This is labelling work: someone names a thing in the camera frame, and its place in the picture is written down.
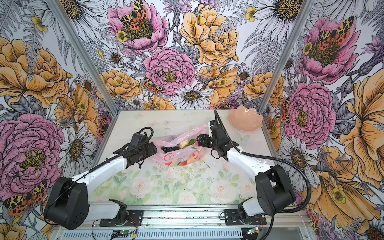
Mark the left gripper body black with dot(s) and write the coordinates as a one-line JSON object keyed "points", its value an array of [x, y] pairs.
{"points": [[146, 151]]}

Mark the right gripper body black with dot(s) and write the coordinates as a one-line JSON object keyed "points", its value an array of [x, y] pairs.
{"points": [[208, 142]]}

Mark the pink plastic bag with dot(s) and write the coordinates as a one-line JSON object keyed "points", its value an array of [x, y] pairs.
{"points": [[181, 157]]}

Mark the pink scalloped bowl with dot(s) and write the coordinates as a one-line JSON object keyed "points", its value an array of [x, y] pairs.
{"points": [[246, 119]]}

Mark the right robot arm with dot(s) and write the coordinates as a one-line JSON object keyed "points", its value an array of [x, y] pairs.
{"points": [[273, 192]]}

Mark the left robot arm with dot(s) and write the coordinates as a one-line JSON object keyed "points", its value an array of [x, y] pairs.
{"points": [[68, 204]]}

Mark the dark fake grapes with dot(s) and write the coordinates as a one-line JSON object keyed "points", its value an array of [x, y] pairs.
{"points": [[170, 149]]}

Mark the green fake fruit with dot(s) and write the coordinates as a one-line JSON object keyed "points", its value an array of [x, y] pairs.
{"points": [[192, 142]]}

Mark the beige fake fruit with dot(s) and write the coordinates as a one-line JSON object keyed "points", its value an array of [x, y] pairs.
{"points": [[184, 144]]}

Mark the green circuit board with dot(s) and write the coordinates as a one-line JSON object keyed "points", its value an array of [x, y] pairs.
{"points": [[121, 233]]}

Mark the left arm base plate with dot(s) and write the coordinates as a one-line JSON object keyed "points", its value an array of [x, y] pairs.
{"points": [[131, 218]]}

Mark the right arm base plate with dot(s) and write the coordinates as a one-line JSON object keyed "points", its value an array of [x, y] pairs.
{"points": [[236, 217]]}

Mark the aluminium front rail frame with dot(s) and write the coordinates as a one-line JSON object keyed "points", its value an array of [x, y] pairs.
{"points": [[294, 226]]}

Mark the white perforated cable duct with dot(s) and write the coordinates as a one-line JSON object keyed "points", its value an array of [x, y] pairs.
{"points": [[158, 234]]}

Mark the right aluminium corner post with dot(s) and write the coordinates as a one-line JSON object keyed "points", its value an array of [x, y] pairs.
{"points": [[291, 40]]}

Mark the aluminium corner post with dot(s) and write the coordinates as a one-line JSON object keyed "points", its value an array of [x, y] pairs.
{"points": [[76, 41], [291, 40]]}

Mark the left aluminium corner post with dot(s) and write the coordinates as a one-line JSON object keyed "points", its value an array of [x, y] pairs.
{"points": [[76, 41]]}

